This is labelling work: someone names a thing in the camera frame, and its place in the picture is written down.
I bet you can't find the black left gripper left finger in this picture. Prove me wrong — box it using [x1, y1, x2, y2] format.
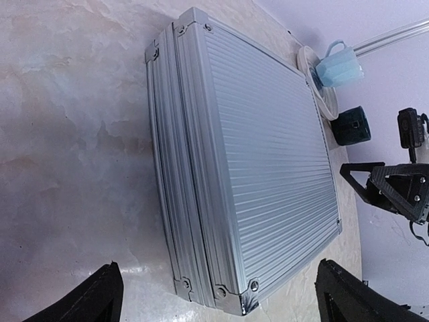
[26, 262, 124, 321]

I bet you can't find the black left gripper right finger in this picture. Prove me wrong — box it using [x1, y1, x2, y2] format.
[315, 259, 427, 321]

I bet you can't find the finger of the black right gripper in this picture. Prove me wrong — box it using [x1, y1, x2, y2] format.
[370, 164, 428, 223]
[339, 162, 386, 204]

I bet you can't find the aluminium poker case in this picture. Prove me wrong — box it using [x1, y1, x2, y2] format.
[145, 7, 342, 317]

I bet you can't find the dark green mug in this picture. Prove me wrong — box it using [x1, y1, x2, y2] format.
[330, 106, 371, 146]

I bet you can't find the white swirl plate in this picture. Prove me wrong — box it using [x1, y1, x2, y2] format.
[296, 46, 339, 121]

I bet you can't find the light blue ribbed cup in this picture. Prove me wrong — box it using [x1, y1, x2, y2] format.
[315, 40, 364, 87]

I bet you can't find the right aluminium frame post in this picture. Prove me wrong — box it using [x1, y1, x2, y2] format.
[353, 18, 429, 58]

